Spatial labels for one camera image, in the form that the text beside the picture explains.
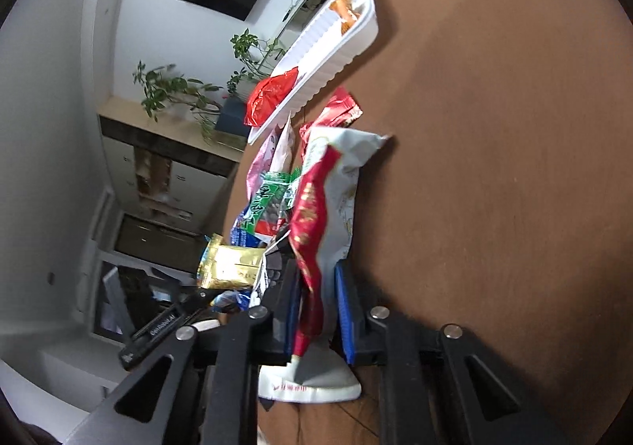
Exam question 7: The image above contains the pink snack packet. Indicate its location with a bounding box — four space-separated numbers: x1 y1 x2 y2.
246 114 296 201

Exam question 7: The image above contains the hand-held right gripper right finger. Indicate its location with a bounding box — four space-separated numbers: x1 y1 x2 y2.
334 259 570 445

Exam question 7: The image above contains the green snack packet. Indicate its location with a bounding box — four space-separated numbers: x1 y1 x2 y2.
244 167 303 235

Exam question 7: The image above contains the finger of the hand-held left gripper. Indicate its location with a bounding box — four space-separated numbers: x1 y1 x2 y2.
163 277 221 313

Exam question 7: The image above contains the orange snack packet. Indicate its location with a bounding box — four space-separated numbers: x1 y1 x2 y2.
329 0 367 36

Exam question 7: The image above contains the wooden glass-door cabinet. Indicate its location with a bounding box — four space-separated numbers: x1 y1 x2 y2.
97 96 241 229

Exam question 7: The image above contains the dark red snack packet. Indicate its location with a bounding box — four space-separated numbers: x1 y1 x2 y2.
299 88 364 149

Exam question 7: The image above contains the gold snack packet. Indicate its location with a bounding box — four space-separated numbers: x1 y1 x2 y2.
196 233 267 290

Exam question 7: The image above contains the blue snack packet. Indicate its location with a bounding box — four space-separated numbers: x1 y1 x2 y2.
230 208 278 248

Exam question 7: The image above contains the white round plant pot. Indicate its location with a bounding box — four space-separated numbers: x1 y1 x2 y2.
236 79 259 104

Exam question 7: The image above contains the leafy plant in white pot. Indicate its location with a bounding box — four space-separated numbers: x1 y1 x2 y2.
226 28 288 95

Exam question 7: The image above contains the blue square planter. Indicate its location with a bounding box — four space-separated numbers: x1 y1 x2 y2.
214 96 251 137

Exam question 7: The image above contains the white and red snack packet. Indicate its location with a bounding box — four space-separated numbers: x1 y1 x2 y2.
257 126 395 401

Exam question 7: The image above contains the white plastic tray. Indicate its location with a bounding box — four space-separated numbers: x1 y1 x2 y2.
247 0 381 145

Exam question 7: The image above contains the leafy plant in blue planter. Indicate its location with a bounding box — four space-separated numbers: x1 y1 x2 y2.
133 61 224 145

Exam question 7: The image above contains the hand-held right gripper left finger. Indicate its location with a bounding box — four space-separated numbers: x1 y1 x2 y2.
60 252 302 445

